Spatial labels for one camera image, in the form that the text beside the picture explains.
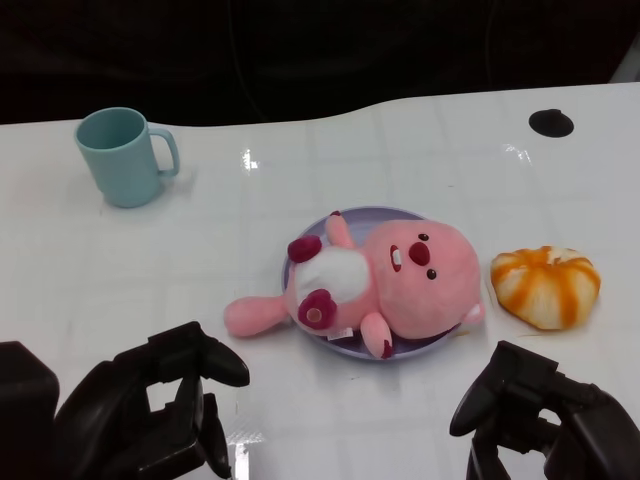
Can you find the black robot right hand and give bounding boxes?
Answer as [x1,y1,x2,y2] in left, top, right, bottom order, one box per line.
[448,340,640,480]

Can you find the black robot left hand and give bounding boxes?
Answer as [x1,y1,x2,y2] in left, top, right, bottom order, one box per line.
[49,321,251,480]

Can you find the pink plush beaver doll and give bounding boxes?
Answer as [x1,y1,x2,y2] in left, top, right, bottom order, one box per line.
[223,210,487,360]

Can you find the lavender plastic plate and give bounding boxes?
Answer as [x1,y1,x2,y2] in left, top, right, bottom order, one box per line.
[281,204,481,362]

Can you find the orange striped bun toy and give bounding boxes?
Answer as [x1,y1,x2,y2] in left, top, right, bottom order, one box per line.
[489,244,602,331]

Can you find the teal plastic mug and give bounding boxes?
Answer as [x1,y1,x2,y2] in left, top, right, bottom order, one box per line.
[74,107,181,209]

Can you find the black round table grommet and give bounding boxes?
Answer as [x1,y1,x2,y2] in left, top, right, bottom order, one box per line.
[528,108,575,137]

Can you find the white object behind table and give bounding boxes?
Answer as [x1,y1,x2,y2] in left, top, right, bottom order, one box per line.
[609,39,640,84]

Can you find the thin grey background cable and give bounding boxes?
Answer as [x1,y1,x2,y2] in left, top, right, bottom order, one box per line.
[229,19,262,121]

